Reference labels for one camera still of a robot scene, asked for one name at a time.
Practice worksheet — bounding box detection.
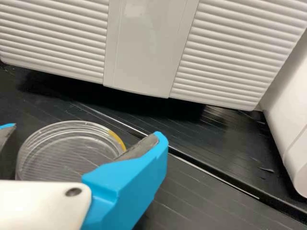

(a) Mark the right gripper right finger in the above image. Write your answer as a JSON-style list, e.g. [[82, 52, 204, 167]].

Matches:
[[81, 131, 169, 230]]

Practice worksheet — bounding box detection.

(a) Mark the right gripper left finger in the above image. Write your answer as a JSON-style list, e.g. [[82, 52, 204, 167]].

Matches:
[[0, 123, 17, 181]]

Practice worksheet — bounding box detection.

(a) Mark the petri dish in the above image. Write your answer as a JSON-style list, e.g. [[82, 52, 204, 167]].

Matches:
[[15, 120, 127, 182]]

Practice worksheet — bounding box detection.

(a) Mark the black platform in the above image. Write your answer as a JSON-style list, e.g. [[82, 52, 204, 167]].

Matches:
[[0, 100, 307, 230], [0, 64, 307, 218]]

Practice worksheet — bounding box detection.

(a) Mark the incubator door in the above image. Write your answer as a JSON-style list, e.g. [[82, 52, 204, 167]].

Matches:
[[0, 0, 307, 112]]

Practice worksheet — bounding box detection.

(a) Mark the white box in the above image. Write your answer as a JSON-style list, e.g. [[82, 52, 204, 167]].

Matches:
[[258, 33, 307, 197]]

